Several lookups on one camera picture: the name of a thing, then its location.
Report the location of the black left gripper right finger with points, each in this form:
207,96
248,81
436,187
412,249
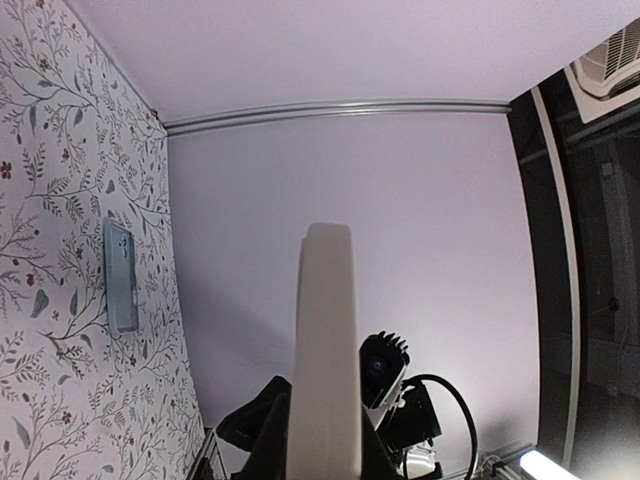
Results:
375,462

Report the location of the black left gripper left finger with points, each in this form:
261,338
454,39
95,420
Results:
260,428

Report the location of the beige phone case with ring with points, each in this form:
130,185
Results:
324,432

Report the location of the light blue phone case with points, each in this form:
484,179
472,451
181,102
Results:
120,279

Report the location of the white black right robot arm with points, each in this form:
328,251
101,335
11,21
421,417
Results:
416,421

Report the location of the ceiling light strip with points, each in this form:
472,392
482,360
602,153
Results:
540,467

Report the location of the ceiling air vent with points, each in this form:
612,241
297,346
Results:
607,77

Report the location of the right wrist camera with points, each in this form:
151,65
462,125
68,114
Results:
384,360

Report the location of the right aluminium frame post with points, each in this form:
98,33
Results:
263,115

